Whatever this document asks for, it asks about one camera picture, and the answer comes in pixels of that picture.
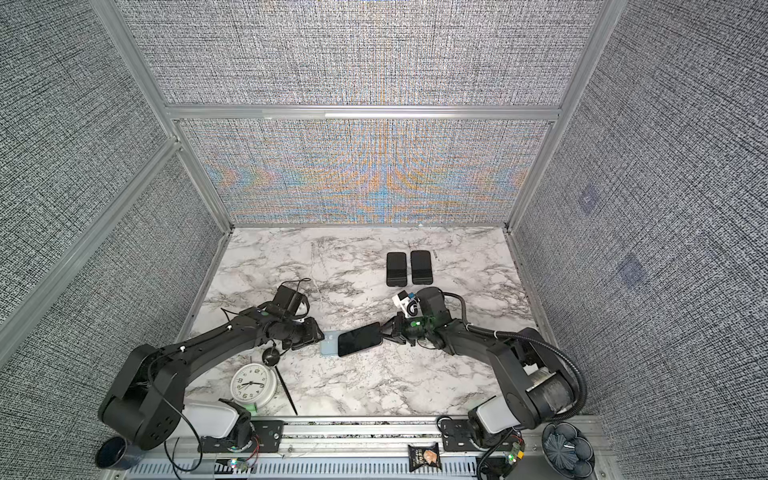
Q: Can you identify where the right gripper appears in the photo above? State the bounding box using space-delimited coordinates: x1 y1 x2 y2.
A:
374 312 435 346

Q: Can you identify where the black phone front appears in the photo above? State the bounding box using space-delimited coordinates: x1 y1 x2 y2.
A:
337 322 383 357

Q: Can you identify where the light blue phone case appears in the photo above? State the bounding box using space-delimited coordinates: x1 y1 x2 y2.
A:
319 330 342 357

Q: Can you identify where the black phone with camera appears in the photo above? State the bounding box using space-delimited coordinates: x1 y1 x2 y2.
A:
385 252 408 287

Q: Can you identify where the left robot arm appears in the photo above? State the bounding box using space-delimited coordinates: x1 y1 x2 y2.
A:
98 306 324 450

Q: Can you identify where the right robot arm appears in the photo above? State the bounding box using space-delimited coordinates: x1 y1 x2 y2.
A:
379 287 588 450

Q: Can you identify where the black ladle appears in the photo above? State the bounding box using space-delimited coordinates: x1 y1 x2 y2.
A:
262 345 298 416

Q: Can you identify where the white alarm clock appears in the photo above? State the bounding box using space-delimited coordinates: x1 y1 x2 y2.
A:
230 363 278 408

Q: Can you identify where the snack packet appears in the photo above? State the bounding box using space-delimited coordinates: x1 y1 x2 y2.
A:
408 442 442 473

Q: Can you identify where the bowl of dark capsules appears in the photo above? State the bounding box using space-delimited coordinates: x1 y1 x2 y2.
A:
541 422 595 479

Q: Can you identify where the dark blue mug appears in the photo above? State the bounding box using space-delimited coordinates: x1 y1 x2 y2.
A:
94 437 145 471

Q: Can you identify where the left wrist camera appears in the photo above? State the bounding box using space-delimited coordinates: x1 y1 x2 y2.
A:
268 284 310 320

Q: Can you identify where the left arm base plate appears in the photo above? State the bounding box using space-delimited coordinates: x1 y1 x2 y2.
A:
198 419 285 454

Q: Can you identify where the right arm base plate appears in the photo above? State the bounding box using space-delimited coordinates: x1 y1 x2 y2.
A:
436 417 525 452

